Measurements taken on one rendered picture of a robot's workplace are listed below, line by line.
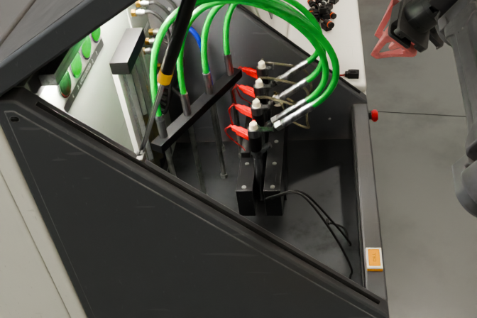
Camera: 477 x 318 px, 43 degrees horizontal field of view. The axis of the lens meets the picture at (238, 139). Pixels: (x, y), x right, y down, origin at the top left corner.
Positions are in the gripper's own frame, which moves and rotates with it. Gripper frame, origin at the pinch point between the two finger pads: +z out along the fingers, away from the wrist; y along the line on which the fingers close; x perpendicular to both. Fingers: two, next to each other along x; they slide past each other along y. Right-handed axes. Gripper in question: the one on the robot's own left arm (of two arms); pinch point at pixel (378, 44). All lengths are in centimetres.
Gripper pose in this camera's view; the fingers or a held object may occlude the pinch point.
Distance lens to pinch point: 113.2
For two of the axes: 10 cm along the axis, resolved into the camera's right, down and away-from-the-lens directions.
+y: -2.6, 8.0, -5.5
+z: -5.2, 3.6, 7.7
